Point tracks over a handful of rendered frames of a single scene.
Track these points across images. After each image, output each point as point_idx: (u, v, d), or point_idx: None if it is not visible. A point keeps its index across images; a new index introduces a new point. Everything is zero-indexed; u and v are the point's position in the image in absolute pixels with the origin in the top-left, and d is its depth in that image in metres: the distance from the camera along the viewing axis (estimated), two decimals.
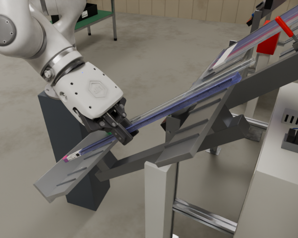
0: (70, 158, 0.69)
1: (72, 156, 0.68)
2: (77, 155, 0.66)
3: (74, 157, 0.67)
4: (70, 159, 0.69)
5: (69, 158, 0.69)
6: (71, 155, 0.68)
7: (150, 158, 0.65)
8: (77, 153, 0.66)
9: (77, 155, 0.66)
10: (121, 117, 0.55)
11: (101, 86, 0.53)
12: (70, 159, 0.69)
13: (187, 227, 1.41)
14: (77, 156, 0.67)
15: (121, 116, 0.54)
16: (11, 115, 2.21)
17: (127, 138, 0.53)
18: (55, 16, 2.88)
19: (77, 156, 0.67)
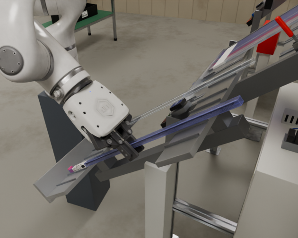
0: (75, 170, 0.70)
1: (77, 166, 0.69)
2: (83, 166, 0.68)
3: (80, 168, 0.69)
4: (75, 170, 0.71)
5: (75, 169, 0.70)
6: (76, 166, 0.69)
7: (150, 158, 0.65)
8: (82, 165, 0.68)
9: (82, 166, 0.68)
10: (127, 134, 0.56)
11: (108, 105, 0.54)
12: (75, 170, 0.71)
13: (187, 227, 1.41)
14: (82, 167, 0.68)
15: (127, 133, 0.56)
16: (11, 115, 2.21)
17: (134, 154, 0.55)
18: (55, 16, 2.88)
19: (82, 167, 0.68)
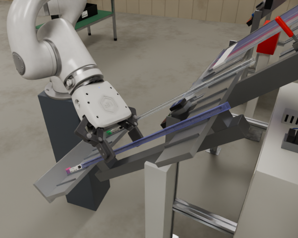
0: (72, 170, 0.73)
1: (74, 167, 0.71)
2: (79, 166, 0.70)
3: (76, 169, 0.71)
4: (72, 171, 0.73)
5: (72, 169, 0.72)
6: (74, 166, 0.72)
7: (150, 158, 0.65)
8: (79, 165, 0.70)
9: (79, 167, 0.70)
10: (132, 125, 0.61)
11: (112, 103, 0.58)
12: (72, 171, 0.73)
13: (187, 227, 1.41)
14: (78, 168, 0.70)
15: (134, 126, 0.61)
16: (11, 115, 2.21)
17: (110, 155, 0.54)
18: (55, 16, 2.88)
19: (78, 168, 0.70)
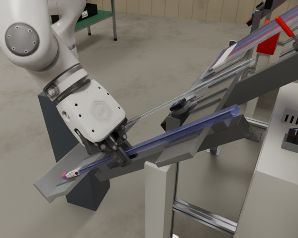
0: (69, 176, 0.69)
1: (71, 174, 0.67)
2: (76, 173, 0.66)
3: (74, 175, 0.67)
4: (69, 177, 0.69)
5: (68, 175, 0.69)
6: (70, 173, 0.68)
7: (150, 158, 0.65)
8: (75, 172, 0.66)
9: (76, 173, 0.66)
10: (121, 139, 0.54)
11: (105, 107, 0.51)
12: (69, 177, 0.69)
13: (187, 227, 1.41)
14: (76, 174, 0.66)
15: (122, 138, 0.54)
16: (11, 115, 2.21)
17: (127, 161, 0.53)
18: (55, 16, 2.88)
19: (75, 174, 0.66)
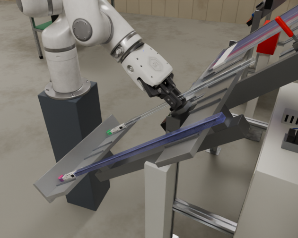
0: (65, 179, 0.71)
1: (67, 176, 0.69)
2: (72, 175, 0.68)
3: (70, 177, 0.69)
4: (65, 179, 0.71)
5: (65, 178, 0.70)
6: (66, 175, 0.69)
7: (150, 158, 0.65)
8: (72, 174, 0.68)
9: (72, 175, 0.68)
10: (171, 87, 0.69)
11: (157, 62, 0.67)
12: (65, 180, 0.71)
13: (187, 227, 1.41)
14: (72, 177, 0.68)
15: (172, 86, 0.69)
16: (11, 115, 2.21)
17: (178, 102, 0.67)
18: (55, 16, 2.88)
19: (72, 177, 0.68)
